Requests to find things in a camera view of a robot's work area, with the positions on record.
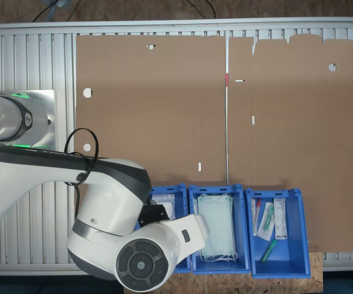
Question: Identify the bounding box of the cotton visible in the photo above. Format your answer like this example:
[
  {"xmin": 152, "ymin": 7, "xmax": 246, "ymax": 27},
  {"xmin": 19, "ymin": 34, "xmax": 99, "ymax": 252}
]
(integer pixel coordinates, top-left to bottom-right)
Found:
[{"xmin": 150, "ymin": 193, "xmax": 177, "ymax": 221}]

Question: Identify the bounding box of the grey blue floor object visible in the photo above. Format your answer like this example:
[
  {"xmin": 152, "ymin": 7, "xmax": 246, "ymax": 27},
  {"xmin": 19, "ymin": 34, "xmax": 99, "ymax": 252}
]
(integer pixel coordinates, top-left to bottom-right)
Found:
[{"xmin": 43, "ymin": 0, "xmax": 72, "ymax": 12}]

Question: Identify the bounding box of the black looped floor cable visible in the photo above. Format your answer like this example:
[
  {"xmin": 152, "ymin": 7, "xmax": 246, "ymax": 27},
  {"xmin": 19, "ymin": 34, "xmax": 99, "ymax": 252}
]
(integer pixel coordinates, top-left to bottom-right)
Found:
[{"xmin": 184, "ymin": 0, "xmax": 217, "ymax": 18}]

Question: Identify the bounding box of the white printed flat packet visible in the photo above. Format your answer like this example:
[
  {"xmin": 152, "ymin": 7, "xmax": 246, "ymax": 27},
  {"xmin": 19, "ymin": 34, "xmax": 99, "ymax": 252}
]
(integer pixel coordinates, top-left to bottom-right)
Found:
[{"xmin": 273, "ymin": 197, "xmax": 289, "ymax": 241}]

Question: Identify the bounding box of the green capped tube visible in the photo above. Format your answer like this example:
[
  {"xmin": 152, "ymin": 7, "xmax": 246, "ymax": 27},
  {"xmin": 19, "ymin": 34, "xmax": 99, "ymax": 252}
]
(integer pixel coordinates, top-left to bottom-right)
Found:
[{"xmin": 260, "ymin": 239, "xmax": 279, "ymax": 265}]

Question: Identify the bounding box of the blue plastic bin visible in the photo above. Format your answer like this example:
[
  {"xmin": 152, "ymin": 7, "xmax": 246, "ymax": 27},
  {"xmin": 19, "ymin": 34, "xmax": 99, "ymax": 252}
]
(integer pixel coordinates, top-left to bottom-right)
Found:
[
  {"xmin": 245, "ymin": 187, "xmax": 311, "ymax": 279},
  {"xmin": 188, "ymin": 183, "xmax": 252, "ymax": 276},
  {"xmin": 134, "ymin": 183, "xmax": 193, "ymax": 275}
]

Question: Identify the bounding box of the red capped tube packet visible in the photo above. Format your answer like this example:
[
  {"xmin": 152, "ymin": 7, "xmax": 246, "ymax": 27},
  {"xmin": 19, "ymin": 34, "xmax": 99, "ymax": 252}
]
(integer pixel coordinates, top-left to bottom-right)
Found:
[{"xmin": 251, "ymin": 198, "xmax": 263, "ymax": 237}]

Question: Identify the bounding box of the pale green surgical mask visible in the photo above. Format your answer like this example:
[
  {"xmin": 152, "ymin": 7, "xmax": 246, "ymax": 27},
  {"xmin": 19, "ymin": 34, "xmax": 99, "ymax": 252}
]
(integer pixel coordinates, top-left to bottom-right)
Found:
[
  {"xmin": 191, "ymin": 198, "xmax": 202, "ymax": 217},
  {"xmin": 197, "ymin": 192, "xmax": 239, "ymax": 263}
]

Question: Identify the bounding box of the chipboard plank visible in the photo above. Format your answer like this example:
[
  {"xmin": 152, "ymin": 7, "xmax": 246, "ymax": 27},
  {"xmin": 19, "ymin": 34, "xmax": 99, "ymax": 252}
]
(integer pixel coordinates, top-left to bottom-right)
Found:
[{"xmin": 164, "ymin": 251, "xmax": 324, "ymax": 294}]

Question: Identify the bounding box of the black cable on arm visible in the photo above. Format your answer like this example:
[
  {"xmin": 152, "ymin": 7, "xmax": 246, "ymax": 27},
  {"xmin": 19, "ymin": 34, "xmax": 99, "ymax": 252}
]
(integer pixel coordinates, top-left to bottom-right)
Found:
[{"xmin": 63, "ymin": 127, "xmax": 100, "ymax": 215}]

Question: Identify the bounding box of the brown cardboard sheet notched edge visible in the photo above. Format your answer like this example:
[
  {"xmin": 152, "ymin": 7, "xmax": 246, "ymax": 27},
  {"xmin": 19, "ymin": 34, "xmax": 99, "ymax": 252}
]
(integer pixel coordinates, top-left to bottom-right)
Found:
[{"xmin": 227, "ymin": 33, "xmax": 353, "ymax": 254}]

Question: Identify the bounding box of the thin black floor cable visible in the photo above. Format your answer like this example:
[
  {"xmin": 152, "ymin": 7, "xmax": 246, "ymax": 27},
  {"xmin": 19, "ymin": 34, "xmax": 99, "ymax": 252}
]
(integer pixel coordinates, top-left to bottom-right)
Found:
[{"xmin": 31, "ymin": 0, "xmax": 58, "ymax": 23}]

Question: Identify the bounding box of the clear packet with green parts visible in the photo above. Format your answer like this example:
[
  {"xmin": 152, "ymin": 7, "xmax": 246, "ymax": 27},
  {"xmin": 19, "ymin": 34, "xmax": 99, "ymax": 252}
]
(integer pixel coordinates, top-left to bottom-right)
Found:
[{"xmin": 257, "ymin": 201, "xmax": 276, "ymax": 241}]

